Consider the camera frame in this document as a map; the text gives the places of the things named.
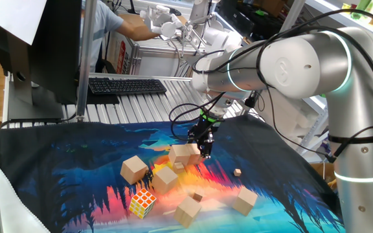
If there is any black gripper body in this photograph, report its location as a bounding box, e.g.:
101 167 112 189
189 118 220 143

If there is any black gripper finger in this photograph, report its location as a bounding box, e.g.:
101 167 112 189
200 137 214 159
186 128 198 145

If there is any person's forearm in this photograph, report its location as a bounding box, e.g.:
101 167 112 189
115 21 161 42

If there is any Rubik's cube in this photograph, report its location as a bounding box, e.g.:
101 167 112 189
128 188 157 220

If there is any black keyboard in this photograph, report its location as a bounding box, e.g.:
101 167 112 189
87 76 168 96

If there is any white foam packing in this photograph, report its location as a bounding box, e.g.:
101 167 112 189
264 90 323 153

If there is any red white printed box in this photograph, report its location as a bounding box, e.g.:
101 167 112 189
114 40 134 75

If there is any white robotic hand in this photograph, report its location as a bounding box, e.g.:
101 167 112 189
139 5 194 38

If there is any forest sunset printed cloth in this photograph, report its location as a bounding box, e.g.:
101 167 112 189
0 113 346 233

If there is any cardboard box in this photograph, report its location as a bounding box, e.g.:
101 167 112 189
311 161 338 190

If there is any person in blue shirt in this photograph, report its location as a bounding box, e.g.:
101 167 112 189
82 0 125 74

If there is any black computer monitor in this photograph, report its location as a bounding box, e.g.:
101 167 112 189
0 0 83 121

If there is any white paper sheet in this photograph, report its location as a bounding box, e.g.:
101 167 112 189
0 0 48 46

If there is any green flange ring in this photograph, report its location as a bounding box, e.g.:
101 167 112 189
199 109 218 124

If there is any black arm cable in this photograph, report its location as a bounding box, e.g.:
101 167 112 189
168 8 373 162

